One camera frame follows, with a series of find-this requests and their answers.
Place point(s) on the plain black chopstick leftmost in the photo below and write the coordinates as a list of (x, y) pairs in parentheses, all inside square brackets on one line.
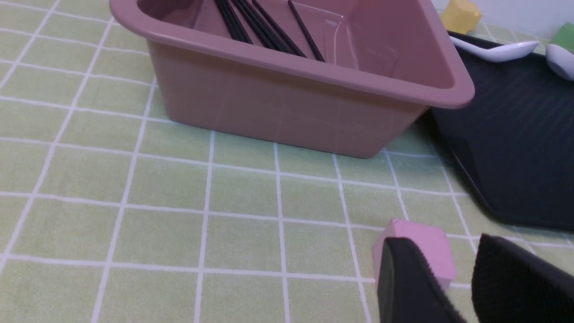
[(229, 20)]

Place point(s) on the pink plastic bin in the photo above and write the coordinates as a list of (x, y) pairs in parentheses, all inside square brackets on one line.
[(386, 63)]

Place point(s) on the white spoon centre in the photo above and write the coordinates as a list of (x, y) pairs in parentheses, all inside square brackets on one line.
[(561, 61)]

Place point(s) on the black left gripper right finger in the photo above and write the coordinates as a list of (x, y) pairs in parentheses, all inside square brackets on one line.
[(511, 285)]

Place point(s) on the pink cube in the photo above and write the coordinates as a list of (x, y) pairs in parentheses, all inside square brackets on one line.
[(431, 240)]

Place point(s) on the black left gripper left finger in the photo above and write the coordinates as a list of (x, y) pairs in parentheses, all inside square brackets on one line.
[(407, 290)]

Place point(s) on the plain black chopstick rightmost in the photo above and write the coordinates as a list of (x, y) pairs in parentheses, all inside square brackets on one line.
[(310, 41)]

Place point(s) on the green cube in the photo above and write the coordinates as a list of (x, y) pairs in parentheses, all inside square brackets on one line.
[(564, 37)]

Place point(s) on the black plastic tray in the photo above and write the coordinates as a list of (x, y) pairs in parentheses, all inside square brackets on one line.
[(514, 142)]

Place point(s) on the plain black chopstick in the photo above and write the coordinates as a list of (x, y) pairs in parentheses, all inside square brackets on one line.
[(310, 41), (245, 34), (229, 20)]

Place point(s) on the white spoon far left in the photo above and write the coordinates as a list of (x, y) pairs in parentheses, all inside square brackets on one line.
[(503, 53)]

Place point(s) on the white spoon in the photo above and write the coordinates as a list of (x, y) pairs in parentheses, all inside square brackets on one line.
[(561, 61), (503, 53)]

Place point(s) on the yellow cube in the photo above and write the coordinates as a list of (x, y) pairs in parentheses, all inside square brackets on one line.
[(461, 16)]

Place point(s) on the black gold-tip chopstick bin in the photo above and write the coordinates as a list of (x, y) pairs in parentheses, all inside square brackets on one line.
[(248, 20)]

